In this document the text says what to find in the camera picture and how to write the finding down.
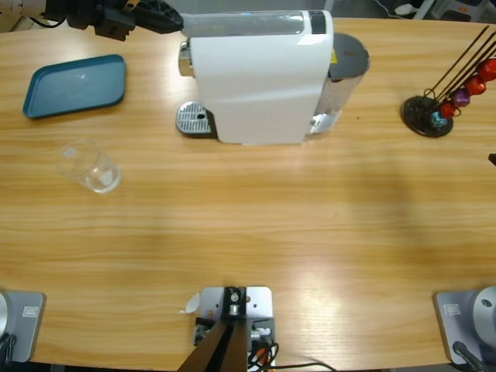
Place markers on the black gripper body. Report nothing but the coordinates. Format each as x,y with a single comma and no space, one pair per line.
83,13

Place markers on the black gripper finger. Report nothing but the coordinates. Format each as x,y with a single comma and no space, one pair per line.
493,159
159,17

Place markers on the white capsule coffee machine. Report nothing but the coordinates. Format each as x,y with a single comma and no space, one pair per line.
255,89

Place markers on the clear drinking glass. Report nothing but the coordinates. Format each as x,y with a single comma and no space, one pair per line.
91,170

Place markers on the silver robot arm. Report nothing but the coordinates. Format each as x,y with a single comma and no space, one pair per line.
23,5

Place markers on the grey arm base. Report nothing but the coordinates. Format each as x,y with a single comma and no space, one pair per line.
23,325
461,321

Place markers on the teal coffee capsule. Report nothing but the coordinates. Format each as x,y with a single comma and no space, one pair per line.
438,120

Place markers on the purple coffee capsule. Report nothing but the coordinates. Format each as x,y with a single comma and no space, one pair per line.
461,98

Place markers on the teal plastic tray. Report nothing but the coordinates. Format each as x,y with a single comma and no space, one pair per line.
75,85

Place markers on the brown cardboard box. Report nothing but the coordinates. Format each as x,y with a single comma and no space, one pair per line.
9,24

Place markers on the black capsule holder with rods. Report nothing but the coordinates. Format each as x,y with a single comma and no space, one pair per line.
422,116

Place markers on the grey plastic stool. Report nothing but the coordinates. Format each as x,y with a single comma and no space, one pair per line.
453,9

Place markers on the white power adapter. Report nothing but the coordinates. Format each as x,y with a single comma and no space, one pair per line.
405,7

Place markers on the clear water tank grey lid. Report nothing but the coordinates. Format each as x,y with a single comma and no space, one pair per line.
348,54

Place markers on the white tape tag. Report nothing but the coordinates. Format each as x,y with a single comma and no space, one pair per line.
190,304

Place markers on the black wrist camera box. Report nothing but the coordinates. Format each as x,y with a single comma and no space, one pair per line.
114,27

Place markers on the white camera mounting plate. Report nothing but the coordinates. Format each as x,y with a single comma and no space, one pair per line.
257,302

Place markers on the dark camera post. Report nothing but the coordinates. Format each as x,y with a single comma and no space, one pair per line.
217,348

